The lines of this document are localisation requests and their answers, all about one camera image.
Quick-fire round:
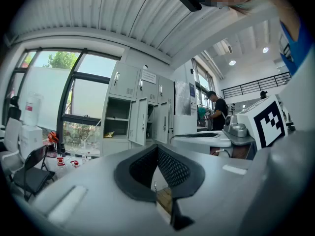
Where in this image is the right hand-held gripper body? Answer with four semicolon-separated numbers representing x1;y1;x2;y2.
222;94;288;149

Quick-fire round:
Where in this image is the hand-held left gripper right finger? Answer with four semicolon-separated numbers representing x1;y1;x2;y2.
157;143;254;236

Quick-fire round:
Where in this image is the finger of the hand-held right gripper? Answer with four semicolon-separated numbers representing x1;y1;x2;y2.
171;131;234;155
181;130;223;135

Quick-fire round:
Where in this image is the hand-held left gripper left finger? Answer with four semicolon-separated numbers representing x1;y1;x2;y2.
31;143;172;236

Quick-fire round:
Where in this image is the grey metal locker cabinet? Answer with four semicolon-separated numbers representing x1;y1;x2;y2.
101;61;176;157

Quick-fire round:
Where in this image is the teal bag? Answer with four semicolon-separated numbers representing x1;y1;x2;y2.
197;106;208;120

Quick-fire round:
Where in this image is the black metal railing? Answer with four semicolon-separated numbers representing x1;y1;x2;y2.
220;71;293;99

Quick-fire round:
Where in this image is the blue poster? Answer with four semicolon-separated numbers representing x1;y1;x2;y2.
189;82;197;112

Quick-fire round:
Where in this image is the silver insulated panel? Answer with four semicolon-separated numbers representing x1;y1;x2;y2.
175;80;191;117

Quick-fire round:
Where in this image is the pink translucent container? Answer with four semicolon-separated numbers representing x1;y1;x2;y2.
45;143;59;159

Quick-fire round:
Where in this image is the black folding chair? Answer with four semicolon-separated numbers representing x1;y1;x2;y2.
12;144;57;203

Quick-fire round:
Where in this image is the orange and black tool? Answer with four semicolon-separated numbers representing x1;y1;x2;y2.
47;131;60;144

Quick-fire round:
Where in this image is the ceiling air conditioner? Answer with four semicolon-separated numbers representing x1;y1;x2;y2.
213;39;234;57

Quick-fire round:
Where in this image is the white paper notice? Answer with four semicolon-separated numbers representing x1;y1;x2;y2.
141;69;157;85

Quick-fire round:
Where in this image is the person's blue shirt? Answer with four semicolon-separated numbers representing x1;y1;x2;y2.
279;15;315;76

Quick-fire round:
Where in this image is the plastic-wrapped white bundle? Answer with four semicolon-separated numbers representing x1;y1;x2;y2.
23;92;43;127

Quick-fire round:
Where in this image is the white plastic chair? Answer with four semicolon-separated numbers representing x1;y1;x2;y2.
0;118;23;176

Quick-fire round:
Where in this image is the black-framed window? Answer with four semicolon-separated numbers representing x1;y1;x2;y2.
0;47;123;157

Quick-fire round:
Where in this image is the black head-mounted camera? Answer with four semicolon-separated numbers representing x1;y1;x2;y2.
177;0;203;12

